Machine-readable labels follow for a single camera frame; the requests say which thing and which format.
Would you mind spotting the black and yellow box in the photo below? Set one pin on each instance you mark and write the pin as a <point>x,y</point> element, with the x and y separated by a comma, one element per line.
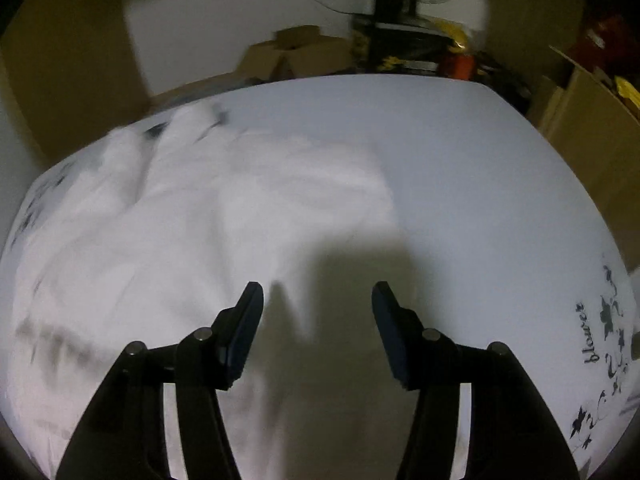
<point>395,45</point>

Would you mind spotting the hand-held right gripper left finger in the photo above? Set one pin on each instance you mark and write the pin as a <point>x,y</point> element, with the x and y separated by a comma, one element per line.
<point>244,331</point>

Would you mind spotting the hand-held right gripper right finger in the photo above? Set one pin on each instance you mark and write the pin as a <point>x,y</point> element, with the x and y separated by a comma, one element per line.
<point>388,331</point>

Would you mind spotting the wooden cabinet with clutter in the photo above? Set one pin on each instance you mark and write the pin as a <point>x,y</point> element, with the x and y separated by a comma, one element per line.
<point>595,125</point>

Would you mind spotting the white shirt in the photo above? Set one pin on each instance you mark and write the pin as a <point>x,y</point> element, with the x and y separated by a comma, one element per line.
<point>225,200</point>

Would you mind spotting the orange red plastic bag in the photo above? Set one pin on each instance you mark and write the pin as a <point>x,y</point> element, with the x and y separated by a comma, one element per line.
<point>607,40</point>

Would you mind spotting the yellow packet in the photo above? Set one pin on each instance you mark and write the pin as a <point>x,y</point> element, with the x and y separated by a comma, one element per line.
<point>629,91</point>

